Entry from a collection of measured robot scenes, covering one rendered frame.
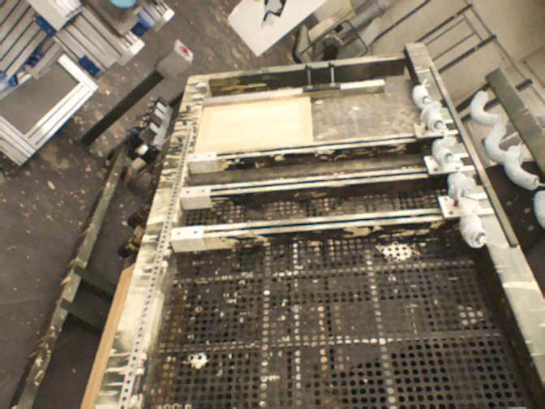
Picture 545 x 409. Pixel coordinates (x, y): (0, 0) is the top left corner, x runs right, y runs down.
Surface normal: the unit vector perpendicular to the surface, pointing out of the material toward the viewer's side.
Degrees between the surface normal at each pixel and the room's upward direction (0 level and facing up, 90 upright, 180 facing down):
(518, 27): 90
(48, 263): 0
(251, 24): 90
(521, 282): 57
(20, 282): 0
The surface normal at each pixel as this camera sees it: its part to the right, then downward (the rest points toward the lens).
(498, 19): -0.11, 0.61
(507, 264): -0.13, -0.71
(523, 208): -0.65, -0.55
